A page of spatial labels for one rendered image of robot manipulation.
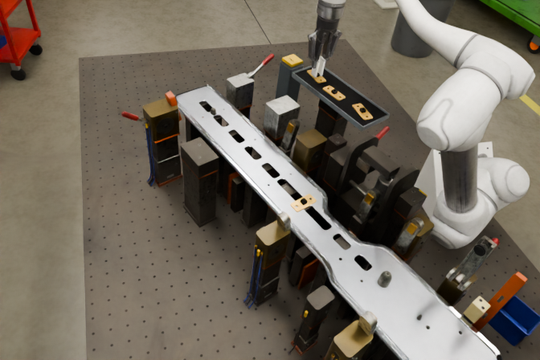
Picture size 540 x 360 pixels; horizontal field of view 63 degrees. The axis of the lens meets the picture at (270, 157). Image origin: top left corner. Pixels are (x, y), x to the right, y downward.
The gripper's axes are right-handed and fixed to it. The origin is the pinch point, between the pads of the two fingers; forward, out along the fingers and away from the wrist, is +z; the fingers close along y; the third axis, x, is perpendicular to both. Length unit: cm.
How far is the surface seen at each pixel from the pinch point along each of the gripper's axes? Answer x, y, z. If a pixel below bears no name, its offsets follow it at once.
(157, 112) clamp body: -11, 57, 14
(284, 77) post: -11.9, 5.9, 10.9
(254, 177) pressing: 25.1, 36.7, 20.0
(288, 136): 15.4, 18.7, 15.3
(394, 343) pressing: 89, 29, 20
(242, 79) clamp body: -20.5, 20.3, 14.0
